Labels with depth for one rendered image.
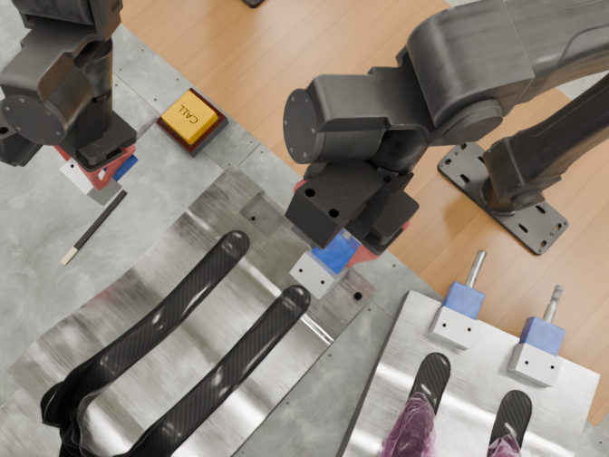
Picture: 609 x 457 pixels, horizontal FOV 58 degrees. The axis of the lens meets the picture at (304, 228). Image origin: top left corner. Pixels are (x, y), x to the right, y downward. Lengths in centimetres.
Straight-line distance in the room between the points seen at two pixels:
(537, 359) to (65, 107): 60
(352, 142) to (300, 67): 51
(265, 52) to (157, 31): 19
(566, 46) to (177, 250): 51
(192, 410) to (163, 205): 32
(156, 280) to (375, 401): 32
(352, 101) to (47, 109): 27
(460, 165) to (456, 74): 47
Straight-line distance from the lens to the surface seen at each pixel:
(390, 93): 42
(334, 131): 40
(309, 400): 78
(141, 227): 85
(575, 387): 79
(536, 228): 86
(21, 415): 82
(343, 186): 44
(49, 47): 55
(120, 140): 64
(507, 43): 41
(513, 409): 77
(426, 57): 41
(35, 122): 55
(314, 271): 66
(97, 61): 58
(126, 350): 72
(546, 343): 77
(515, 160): 71
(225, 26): 97
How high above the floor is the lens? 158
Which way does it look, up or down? 75 degrees down
